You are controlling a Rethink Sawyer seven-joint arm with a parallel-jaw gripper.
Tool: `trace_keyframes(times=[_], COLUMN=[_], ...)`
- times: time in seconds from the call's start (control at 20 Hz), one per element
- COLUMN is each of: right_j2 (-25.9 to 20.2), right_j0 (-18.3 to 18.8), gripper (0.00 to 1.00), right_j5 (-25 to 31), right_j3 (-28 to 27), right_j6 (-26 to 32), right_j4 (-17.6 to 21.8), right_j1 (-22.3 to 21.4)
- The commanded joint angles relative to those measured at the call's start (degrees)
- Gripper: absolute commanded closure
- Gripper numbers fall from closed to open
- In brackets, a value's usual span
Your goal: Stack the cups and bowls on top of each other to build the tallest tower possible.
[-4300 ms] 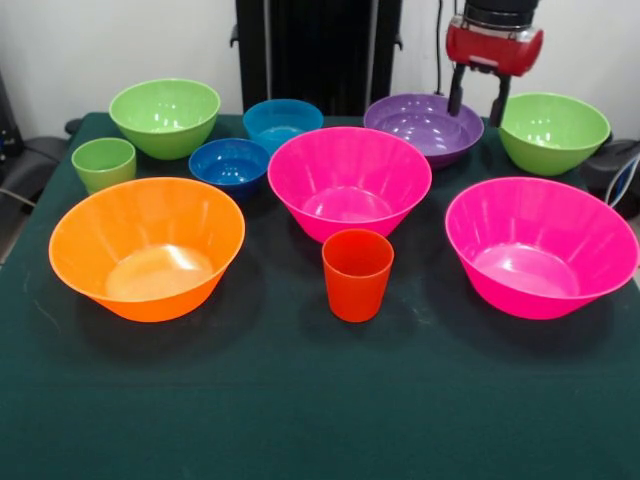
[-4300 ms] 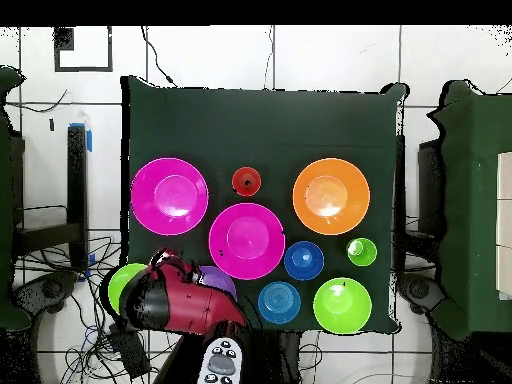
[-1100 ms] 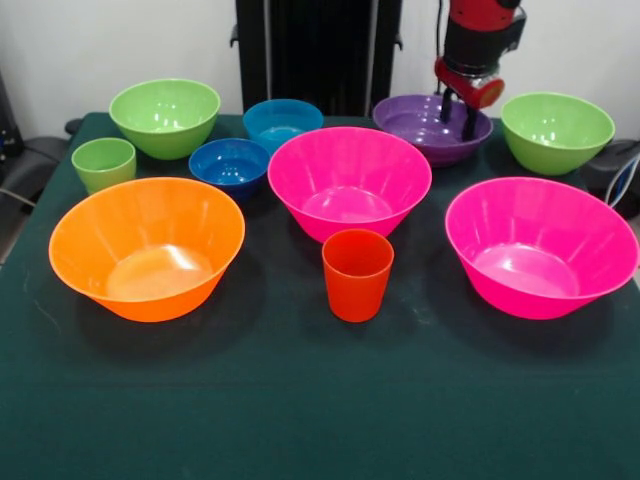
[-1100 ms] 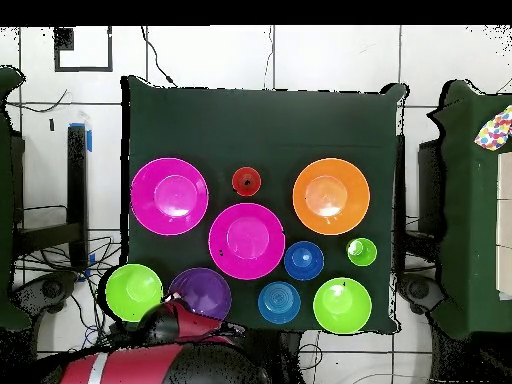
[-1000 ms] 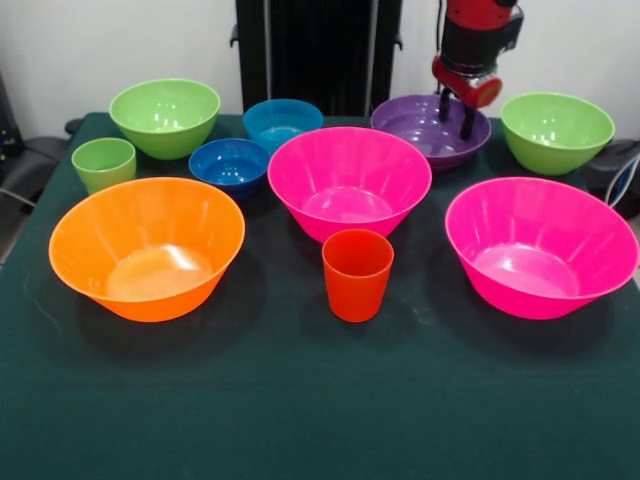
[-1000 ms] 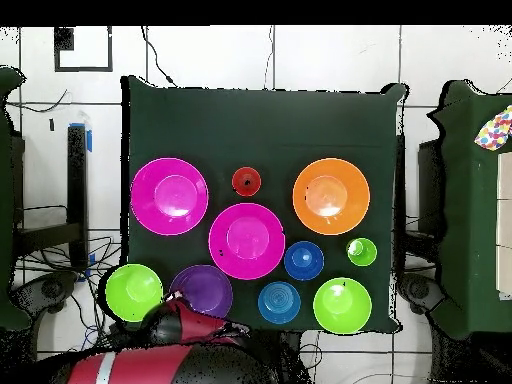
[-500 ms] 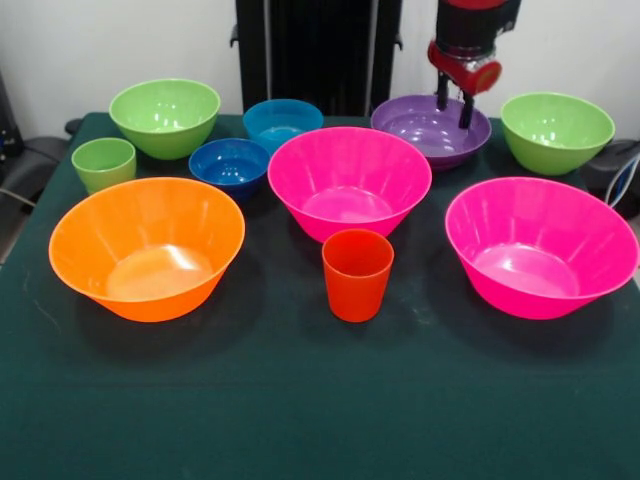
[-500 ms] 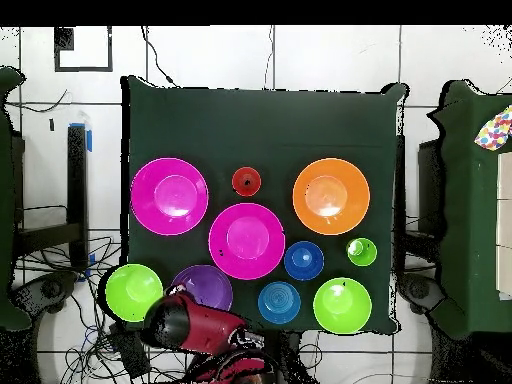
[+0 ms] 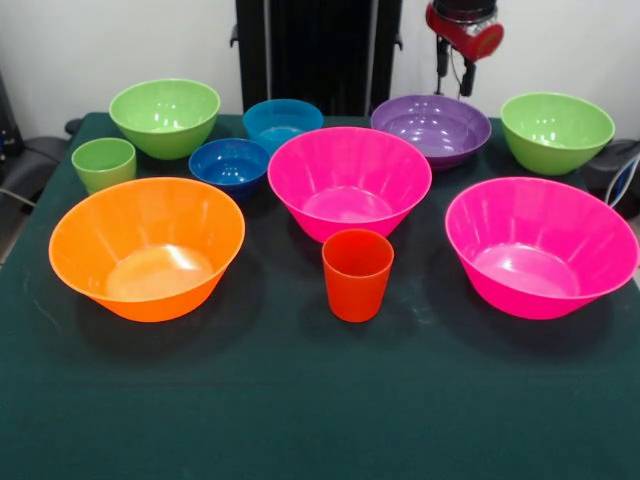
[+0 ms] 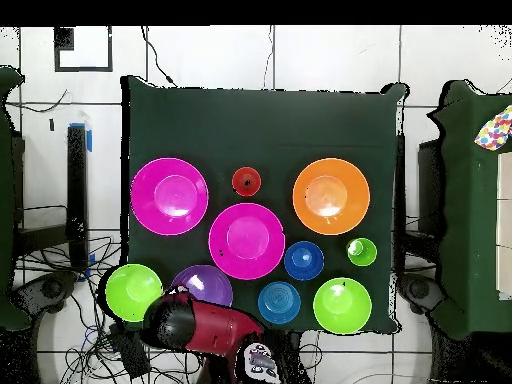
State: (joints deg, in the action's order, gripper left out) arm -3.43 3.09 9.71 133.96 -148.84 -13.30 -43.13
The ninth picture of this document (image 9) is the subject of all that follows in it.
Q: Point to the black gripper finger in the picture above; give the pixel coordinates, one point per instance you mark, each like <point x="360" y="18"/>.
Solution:
<point x="442" y="57"/>
<point x="467" y="77"/>

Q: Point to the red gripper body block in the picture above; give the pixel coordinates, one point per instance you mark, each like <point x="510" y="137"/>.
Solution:
<point x="465" y="37"/>

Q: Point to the purple plastic bowl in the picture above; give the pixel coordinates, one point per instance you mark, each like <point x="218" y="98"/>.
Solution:
<point x="430" y="125"/>

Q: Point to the orange plastic bowl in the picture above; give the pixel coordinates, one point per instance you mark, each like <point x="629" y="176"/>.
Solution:
<point x="145" y="235"/>

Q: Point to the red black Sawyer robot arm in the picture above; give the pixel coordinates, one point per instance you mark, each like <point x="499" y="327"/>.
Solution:
<point x="462" y="7"/>

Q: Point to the green plastic bowl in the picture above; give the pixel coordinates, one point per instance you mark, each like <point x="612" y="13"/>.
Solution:
<point x="165" y="110"/>
<point x="555" y="145"/>

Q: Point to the pink plastic bowl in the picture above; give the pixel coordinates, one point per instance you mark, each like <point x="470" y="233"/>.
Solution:
<point x="540" y="240"/>
<point x="350" y="180"/>

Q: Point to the black office chair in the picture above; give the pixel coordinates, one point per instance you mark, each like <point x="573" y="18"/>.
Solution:
<point x="35" y="165"/>
<point x="600" y="175"/>

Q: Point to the light blue plastic bowl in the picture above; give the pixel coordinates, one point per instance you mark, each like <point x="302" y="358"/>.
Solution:
<point x="282" y="122"/>

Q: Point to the red plastic cup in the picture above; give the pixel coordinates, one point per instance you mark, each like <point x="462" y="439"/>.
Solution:
<point x="357" y="290"/>

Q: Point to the dark blue plastic bowl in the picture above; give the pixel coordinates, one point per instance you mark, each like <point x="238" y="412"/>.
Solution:
<point x="227" y="165"/>

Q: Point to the dark green tablecloth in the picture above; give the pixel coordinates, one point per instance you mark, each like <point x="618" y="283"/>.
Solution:
<point x="320" y="400"/>

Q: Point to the green plastic cup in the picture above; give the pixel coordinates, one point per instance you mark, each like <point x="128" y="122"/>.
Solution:
<point x="102" y="172"/>

